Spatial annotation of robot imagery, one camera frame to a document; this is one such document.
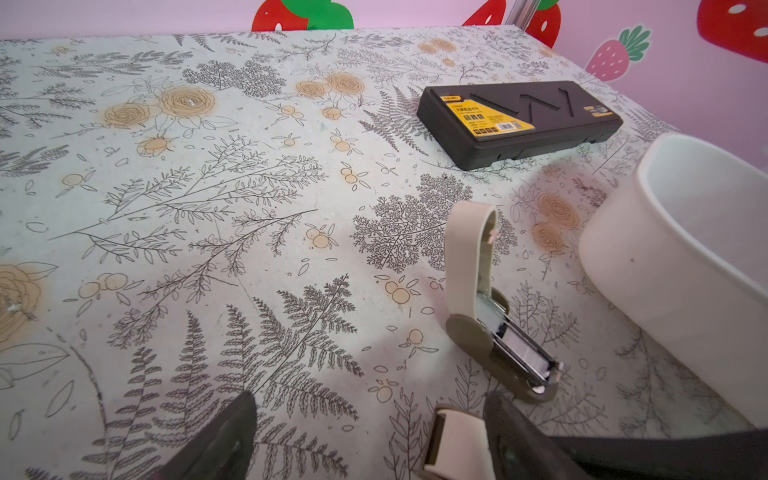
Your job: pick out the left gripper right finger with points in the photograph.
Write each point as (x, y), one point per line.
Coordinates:
(519, 450)

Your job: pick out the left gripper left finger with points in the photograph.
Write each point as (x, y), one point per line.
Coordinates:
(222, 449)

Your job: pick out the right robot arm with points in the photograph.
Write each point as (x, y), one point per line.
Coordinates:
(741, 455)

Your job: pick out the white plastic tray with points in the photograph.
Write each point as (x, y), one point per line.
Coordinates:
(680, 247)

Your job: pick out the black staple box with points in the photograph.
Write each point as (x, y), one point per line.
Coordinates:
(479, 125)

